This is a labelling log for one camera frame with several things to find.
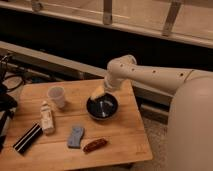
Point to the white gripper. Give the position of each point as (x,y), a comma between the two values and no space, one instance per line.
(111,84)

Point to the dark ceramic bowl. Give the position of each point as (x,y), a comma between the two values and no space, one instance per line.
(103,107)

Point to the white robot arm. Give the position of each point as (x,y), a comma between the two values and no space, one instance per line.
(190,122)

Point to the wooden table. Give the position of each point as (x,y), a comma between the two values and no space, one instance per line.
(125,133)

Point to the translucent plastic cup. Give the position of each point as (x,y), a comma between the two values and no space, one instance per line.
(57,95)

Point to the brown snack bar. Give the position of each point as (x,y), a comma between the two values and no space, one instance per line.
(94,145)

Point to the blue sponge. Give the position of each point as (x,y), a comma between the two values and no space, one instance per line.
(74,140)

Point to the small white bottle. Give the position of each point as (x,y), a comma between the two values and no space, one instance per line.
(47,123)

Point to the black equipment at left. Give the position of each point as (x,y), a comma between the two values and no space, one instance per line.
(6,101)

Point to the black striped box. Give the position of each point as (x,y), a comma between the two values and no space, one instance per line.
(24,143)

